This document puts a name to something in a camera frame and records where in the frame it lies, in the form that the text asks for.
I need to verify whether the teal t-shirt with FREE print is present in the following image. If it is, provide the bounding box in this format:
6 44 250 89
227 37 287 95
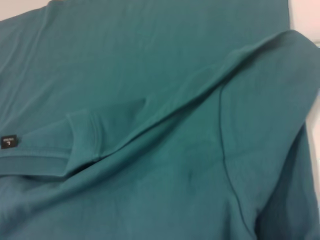
0 0 320 240

